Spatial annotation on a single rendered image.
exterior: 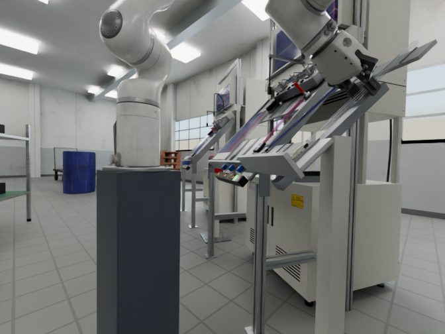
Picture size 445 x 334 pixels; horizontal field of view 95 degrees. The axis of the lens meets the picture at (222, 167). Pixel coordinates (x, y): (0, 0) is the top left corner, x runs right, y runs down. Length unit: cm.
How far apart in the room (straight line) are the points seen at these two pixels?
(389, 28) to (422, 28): 288
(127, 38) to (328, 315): 95
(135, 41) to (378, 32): 123
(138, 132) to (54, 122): 989
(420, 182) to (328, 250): 337
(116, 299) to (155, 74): 62
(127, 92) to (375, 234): 136
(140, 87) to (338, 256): 76
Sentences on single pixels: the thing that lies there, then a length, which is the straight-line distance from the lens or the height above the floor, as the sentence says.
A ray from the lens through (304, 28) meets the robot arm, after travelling 58.
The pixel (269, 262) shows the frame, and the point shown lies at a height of 31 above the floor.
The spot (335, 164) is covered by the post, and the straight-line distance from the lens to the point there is 69.
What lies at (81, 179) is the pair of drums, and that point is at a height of 29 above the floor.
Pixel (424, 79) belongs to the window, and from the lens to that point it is 419.
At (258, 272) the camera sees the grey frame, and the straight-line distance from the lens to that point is 95.
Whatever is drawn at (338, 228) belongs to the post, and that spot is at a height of 54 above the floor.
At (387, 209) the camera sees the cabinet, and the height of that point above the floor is 48.
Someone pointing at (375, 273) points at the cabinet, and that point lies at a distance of 152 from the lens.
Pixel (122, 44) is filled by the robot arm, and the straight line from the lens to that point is 65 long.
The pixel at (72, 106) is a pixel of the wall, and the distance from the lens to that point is 1067.
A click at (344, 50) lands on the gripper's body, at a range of 59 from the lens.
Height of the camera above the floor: 73
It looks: 2 degrees down
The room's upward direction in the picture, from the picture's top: 1 degrees clockwise
